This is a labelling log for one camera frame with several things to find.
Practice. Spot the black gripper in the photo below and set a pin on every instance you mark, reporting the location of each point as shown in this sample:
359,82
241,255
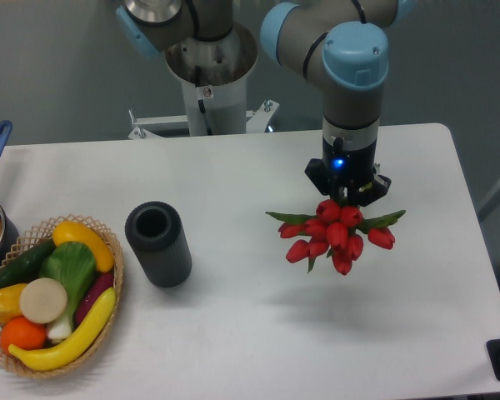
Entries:
346,171

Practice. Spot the red tulip bouquet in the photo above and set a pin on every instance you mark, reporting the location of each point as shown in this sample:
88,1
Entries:
337,230

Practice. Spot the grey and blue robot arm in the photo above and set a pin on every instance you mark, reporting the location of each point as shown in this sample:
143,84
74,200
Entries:
339,47

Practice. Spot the dark grey ribbed vase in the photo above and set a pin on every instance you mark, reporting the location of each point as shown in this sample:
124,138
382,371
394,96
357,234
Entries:
155,233

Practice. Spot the purple eggplant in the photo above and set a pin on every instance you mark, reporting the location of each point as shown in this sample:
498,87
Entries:
100,284

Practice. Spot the yellow squash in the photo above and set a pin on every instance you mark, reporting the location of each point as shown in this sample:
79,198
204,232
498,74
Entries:
71,231

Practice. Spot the green bok choy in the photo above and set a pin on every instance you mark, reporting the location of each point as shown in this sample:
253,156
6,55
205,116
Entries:
73,265

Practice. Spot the woven wicker basket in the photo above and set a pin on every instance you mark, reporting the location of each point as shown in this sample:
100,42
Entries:
40,234

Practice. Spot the beige round mushroom cap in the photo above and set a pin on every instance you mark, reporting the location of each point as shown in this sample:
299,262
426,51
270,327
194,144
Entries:
43,300

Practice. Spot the green cucumber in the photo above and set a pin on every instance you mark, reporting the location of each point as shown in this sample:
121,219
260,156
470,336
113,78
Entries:
26,266

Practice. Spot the yellow banana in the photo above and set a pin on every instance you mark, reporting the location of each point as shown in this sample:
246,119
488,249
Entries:
76,344

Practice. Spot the orange fruit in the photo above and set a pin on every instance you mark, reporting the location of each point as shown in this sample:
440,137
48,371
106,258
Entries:
24,334

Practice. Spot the yellow bell pepper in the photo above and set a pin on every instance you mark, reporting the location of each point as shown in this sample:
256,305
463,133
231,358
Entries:
10,302

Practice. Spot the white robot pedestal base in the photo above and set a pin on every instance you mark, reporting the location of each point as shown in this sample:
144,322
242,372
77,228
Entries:
214,81

